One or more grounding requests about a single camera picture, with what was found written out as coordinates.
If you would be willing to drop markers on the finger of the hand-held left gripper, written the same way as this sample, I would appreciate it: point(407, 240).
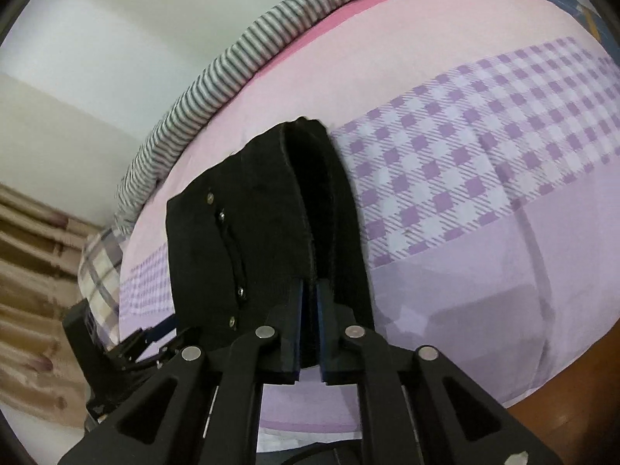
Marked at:
point(167, 348)
point(155, 332)

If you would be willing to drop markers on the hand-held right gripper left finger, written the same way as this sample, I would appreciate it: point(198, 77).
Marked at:
point(293, 329)

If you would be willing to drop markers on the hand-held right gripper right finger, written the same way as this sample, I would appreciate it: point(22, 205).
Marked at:
point(325, 334)

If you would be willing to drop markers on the black pants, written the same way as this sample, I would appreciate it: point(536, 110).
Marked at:
point(271, 232)

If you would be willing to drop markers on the plaid pillow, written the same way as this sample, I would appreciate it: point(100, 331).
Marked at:
point(99, 276)

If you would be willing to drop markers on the brown curtain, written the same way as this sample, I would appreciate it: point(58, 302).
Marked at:
point(38, 310)

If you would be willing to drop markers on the pink and purple bed sheet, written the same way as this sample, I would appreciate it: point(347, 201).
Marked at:
point(460, 203)

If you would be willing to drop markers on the grey striped rolled blanket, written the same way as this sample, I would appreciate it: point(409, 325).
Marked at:
point(218, 87)

